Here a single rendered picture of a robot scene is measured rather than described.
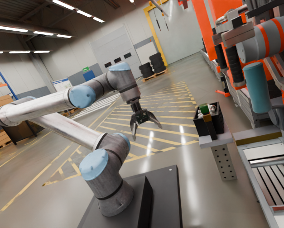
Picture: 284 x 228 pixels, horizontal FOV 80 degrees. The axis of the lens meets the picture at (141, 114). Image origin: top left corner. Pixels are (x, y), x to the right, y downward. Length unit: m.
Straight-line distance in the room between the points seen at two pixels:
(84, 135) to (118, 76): 0.42
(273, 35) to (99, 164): 0.87
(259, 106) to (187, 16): 13.12
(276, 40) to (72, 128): 1.02
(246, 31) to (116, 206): 0.87
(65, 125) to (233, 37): 0.90
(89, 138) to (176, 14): 13.36
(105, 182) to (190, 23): 13.53
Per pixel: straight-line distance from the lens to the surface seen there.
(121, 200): 0.91
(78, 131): 1.02
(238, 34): 0.71
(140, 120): 0.77
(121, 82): 0.75
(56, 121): 1.08
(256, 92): 1.06
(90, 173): 0.82
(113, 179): 0.86
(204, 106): 0.90
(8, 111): 1.06
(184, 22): 13.96
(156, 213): 0.96
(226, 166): 1.35
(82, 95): 0.69
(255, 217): 1.23
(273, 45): 0.88
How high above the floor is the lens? 0.97
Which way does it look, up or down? 15 degrees down
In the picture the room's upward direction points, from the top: 24 degrees counter-clockwise
